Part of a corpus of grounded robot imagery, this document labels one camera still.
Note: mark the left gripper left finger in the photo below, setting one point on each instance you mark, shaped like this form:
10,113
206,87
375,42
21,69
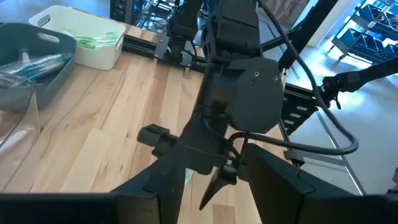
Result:
93,208

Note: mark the teal plastic bin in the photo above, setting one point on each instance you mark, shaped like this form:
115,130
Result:
53,84

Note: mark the clear plastic bin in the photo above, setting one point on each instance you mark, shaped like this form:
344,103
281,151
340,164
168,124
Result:
18,118

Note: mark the green toothbrush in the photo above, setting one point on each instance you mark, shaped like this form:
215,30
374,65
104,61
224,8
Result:
93,39
105,35
87,45
188,175

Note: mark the blue toothbrush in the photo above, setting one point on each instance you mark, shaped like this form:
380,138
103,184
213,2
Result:
37,63
18,73

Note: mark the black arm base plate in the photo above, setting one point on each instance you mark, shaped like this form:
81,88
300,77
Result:
174,59

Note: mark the blue storage bin rack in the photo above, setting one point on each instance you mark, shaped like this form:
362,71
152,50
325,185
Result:
367,34

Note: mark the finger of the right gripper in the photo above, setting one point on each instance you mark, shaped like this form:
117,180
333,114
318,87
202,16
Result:
217,186

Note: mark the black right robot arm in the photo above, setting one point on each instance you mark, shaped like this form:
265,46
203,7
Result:
248,93

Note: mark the white plastic bin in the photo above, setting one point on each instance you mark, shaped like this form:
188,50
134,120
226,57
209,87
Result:
99,59

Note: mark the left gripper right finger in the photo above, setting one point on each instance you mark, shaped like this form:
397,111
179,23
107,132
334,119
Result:
295,205

